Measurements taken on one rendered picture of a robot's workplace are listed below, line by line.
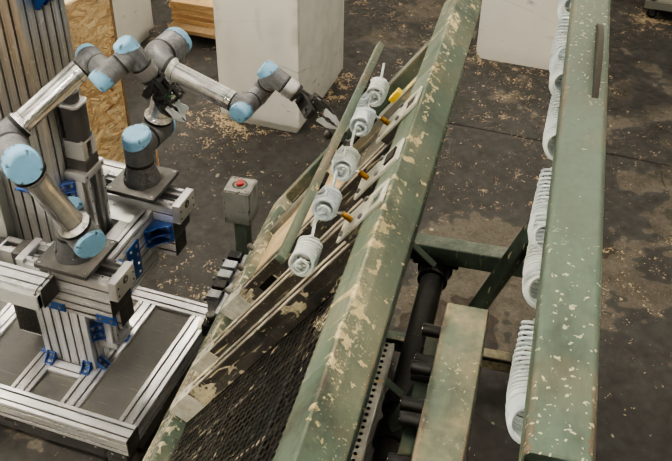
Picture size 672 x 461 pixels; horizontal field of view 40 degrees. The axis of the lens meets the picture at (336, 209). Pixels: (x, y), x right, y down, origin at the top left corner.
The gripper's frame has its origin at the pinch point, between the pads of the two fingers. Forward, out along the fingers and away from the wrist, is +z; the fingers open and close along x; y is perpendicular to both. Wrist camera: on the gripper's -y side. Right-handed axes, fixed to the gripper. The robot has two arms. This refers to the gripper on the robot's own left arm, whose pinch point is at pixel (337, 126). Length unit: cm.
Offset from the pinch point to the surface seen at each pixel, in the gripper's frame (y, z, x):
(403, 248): -132, 10, -19
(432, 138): -88, 9, -35
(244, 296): -39, 7, 60
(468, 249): 24, 79, 13
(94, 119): 154, -83, 119
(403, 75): 8.9, 8.3, -28.9
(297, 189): 34, 9, 40
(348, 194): -61, 7, 0
